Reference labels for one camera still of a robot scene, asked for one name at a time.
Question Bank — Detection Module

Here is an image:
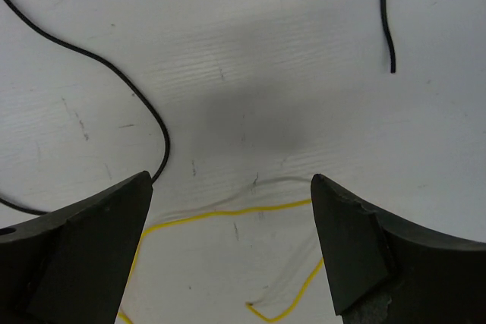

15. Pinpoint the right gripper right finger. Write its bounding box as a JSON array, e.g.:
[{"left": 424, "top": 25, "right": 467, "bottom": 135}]
[{"left": 311, "top": 174, "right": 485, "bottom": 323}]

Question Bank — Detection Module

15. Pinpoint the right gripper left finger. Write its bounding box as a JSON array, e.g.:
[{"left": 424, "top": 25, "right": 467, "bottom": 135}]
[{"left": 1, "top": 171, "right": 153, "bottom": 324}]

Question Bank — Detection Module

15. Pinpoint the yellow wire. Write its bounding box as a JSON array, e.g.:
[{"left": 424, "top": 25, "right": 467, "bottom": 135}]
[{"left": 115, "top": 198, "right": 326, "bottom": 324}]

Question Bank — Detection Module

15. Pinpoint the black wire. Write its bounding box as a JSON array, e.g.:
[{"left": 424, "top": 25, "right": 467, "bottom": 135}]
[{"left": 0, "top": 0, "right": 396, "bottom": 215}]

